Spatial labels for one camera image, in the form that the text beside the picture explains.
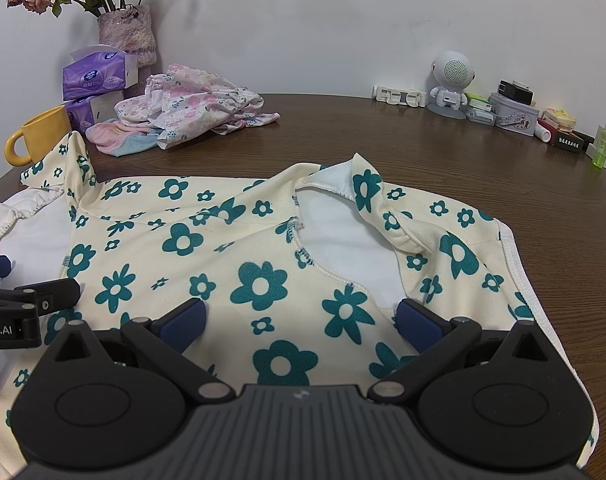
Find grey tin box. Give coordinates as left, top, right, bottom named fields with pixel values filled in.
left=489, top=92, right=540, bottom=134

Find cream teal-flowered garment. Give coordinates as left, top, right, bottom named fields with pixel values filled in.
left=0, top=130, right=600, bottom=480

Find white robot figure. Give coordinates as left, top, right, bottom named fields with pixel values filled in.
left=427, top=50, right=476, bottom=120

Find purple tissue pack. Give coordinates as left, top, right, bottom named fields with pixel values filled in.
left=62, top=46, right=140, bottom=101
left=65, top=91, right=126, bottom=134

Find black flat box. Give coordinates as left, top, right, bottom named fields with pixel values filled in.
left=553, top=130, right=595, bottom=150

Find purple mottled vase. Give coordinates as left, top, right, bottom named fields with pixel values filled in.
left=97, top=4, right=159, bottom=66

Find black charger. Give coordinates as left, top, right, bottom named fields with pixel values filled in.
left=498, top=80, right=535, bottom=106

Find white power strip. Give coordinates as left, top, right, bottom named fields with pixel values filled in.
left=372, top=85, right=429, bottom=110

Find pink floral clothes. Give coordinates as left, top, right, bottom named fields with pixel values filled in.
left=114, top=63, right=282, bottom=150

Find pink and blue cloth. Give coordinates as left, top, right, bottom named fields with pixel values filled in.
left=85, top=117, right=174, bottom=157

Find green and white packets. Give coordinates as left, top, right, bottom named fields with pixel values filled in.
left=464, top=92, right=496, bottom=127

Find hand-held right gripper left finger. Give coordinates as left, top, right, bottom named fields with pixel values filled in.
left=48, top=297, right=236, bottom=404

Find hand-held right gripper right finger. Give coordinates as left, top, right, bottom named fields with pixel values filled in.
left=368, top=297, right=554, bottom=404

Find yellow mug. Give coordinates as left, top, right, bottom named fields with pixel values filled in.
left=4, top=105, right=74, bottom=167

